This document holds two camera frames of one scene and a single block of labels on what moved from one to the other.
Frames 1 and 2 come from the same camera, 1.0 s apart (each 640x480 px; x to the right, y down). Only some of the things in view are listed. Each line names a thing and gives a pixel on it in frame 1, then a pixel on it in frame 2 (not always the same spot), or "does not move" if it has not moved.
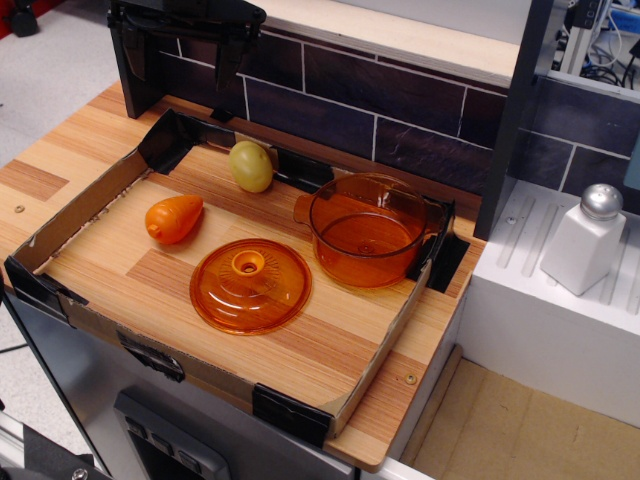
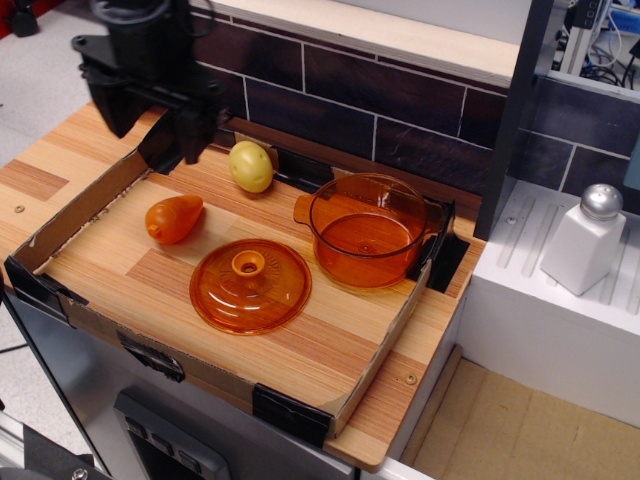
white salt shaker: (587, 239) does not move
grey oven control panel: (167, 439) does not move
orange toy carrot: (170, 219) does not move
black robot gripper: (219, 18) to (155, 55)
